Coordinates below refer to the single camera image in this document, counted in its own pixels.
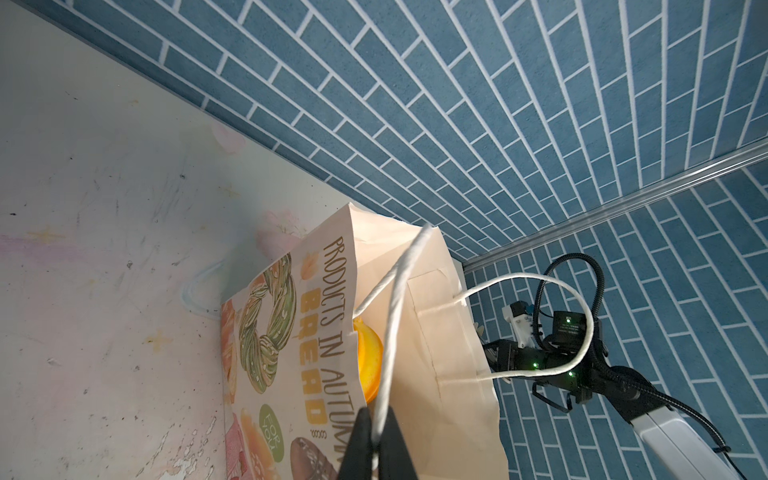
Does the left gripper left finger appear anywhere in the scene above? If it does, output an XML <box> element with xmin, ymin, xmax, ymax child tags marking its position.
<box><xmin>337</xmin><ymin>407</ymin><xmax>374</xmax><ymax>480</ymax></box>

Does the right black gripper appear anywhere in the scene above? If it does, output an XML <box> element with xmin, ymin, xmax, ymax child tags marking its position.
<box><xmin>482</xmin><ymin>339</ymin><xmax>540</xmax><ymax>373</ymax></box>

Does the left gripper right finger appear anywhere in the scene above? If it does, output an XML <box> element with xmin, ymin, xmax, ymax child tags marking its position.
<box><xmin>378</xmin><ymin>407</ymin><xmax>418</xmax><ymax>480</ymax></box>

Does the white printed paper bag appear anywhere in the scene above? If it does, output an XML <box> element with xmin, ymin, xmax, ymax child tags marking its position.
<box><xmin>221</xmin><ymin>205</ymin><xmax>595</xmax><ymax>479</ymax></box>

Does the large orange oval bread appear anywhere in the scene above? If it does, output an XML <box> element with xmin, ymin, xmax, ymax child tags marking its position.
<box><xmin>354</xmin><ymin>318</ymin><xmax>383</xmax><ymax>403</ymax></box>

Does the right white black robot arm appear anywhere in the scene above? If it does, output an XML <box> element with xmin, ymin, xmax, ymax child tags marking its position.
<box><xmin>483</xmin><ymin>311</ymin><xmax>744</xmax><ymax>479</ymax></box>

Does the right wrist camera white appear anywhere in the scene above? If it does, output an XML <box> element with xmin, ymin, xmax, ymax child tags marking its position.
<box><xmin>502</xmin><ymin>301</ymin><xmax>536</xmax><ymax>348</ymax></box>

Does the black corrugated cable hose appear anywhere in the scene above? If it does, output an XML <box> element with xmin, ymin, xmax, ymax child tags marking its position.
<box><xmin>532</xmin><ymin>252</ymin><xmax>733</xmax><ymax>454</ymax></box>

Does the right aluminium corner post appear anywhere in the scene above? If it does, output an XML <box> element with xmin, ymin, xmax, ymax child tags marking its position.
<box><xmin>463</xmin><ymin>138</ymin><xmax>767</xmax><ymax>273</ymax></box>

